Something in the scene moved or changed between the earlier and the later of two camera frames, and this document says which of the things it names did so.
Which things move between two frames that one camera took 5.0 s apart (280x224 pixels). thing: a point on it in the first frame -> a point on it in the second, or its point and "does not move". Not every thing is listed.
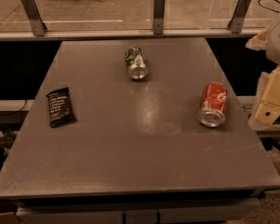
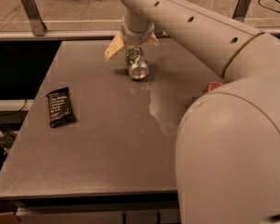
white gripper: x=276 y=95 -> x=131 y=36
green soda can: x=136 y=63 does not move
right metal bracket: x=245 y=0 does not move
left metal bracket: x=37 y=21 does not move
